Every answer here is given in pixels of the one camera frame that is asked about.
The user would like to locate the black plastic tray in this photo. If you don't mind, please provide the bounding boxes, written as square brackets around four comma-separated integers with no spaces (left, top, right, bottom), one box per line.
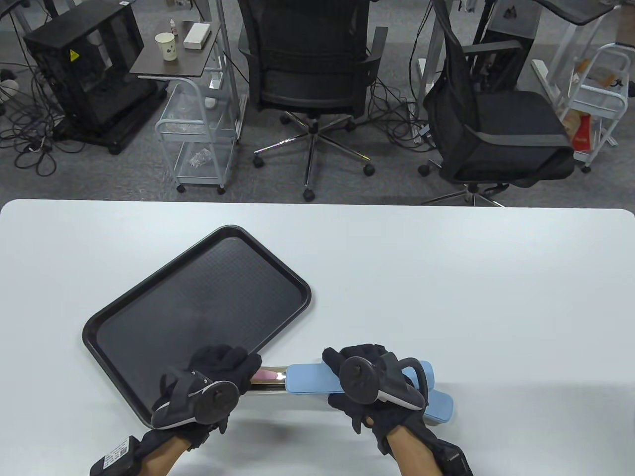
[82,225,312,430]

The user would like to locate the brown paper bag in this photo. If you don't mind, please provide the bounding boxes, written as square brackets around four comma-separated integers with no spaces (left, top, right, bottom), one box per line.
[562,108,585,142]

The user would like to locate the white rectangular box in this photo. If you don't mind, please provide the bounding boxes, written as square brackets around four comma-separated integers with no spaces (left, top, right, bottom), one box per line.
[183,23,212,51]

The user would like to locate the black office chair grey armrests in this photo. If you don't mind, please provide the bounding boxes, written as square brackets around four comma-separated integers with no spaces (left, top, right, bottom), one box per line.
[418,0,577,207]

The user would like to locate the brown top side table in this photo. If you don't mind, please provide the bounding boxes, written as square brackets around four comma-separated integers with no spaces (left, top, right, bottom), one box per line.
[130,21,224,82]

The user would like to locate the black mesh office chair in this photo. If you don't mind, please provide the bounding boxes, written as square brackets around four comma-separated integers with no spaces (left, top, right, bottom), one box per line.
[237,0,389,202]

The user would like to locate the black computer case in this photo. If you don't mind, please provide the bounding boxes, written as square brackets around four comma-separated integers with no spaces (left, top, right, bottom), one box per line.
[22,0,169,155]

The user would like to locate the tangle of black cables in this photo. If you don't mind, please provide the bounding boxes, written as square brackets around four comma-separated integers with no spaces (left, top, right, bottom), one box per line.
[0,50,85,177]
[367,74,437,149]

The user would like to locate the white desk frame foot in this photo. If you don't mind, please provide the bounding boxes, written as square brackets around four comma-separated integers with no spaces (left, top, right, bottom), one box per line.
[532,20,583,100]

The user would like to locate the red packet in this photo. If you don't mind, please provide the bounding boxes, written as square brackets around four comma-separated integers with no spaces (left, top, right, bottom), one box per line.
[572,113,594,152]

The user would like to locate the person's right hand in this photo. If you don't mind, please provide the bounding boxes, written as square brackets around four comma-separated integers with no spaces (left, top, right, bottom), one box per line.
[322,344,438,456]

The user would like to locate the white wire rolling cart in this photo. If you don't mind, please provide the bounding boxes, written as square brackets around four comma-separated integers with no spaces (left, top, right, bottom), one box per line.
[155,79,239,195]

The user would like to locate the white paper cup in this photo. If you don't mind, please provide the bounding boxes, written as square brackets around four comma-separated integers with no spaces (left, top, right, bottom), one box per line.
[155,33,176,62]

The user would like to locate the person's right forearm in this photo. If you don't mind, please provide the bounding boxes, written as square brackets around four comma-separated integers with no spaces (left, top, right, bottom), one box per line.
[384,429,443,476]

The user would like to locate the grey black computer tower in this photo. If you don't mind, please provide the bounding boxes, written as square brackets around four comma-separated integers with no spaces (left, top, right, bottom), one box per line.
[473,0,541,92]

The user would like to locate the blue lunch box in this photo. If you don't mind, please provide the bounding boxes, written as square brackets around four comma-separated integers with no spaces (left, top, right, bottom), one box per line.
[327,388,453,425]
[247,361,437,397]

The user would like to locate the dark grey desktop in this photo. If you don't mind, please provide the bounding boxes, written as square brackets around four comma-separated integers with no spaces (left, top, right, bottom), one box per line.
[538,0,623,25]

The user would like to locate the white metal basket cart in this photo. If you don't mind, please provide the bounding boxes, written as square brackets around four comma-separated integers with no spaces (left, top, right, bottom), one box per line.
[560,44,632,174]

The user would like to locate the person's left forearm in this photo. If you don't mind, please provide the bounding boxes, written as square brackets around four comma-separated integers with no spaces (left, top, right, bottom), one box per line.
[141,435,190,476]

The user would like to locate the black wrist camera unit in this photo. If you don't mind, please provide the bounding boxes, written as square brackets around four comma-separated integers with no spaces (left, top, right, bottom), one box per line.
[437,440,475,476]
[90,435,145,476]

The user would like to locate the person's left hand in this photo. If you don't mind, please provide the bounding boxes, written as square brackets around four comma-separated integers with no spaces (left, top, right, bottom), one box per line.
[133,345,262,452]

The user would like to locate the black white handheld controller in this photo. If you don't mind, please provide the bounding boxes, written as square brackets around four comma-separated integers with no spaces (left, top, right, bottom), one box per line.
[151,369,240,430]
[340,356,429,411]

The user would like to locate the white floor power strip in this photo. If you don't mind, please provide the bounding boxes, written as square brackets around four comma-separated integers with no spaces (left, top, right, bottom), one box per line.
[407,97,433,145]

